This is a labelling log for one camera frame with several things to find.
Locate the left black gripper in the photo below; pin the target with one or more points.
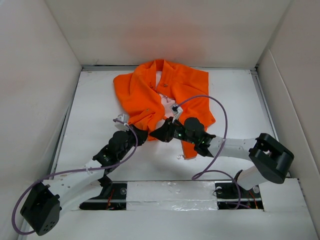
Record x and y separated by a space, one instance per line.
142 134

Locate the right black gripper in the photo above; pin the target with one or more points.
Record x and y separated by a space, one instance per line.
164 133

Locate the orange zip jacket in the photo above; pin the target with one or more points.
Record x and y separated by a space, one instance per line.
148 93

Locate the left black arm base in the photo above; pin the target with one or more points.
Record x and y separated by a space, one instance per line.
113 197

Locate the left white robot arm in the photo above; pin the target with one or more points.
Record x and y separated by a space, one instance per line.
49 199

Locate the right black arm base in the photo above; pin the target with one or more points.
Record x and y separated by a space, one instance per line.
228 197

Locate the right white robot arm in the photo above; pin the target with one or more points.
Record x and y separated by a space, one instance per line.
271 160

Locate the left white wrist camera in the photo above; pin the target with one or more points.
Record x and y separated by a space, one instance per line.
121 122

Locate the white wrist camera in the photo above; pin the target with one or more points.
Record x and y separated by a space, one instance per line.
177 111
121 122

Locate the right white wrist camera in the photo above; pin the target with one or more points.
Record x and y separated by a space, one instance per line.
177 111

